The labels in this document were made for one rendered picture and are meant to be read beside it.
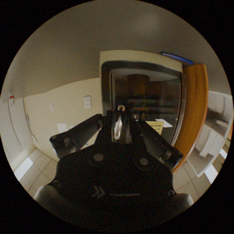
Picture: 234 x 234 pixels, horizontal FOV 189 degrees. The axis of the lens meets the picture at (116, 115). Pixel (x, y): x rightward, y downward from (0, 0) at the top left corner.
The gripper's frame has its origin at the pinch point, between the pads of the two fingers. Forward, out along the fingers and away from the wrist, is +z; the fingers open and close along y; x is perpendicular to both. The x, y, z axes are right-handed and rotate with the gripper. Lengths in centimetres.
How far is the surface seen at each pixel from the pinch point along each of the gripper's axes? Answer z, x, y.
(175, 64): 5.3, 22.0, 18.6
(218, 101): 10, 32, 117
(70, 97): 48, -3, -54
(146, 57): 5.3, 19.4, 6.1
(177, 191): -17, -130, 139
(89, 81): 48, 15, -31
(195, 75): 1.9, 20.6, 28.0
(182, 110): 4.1, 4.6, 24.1
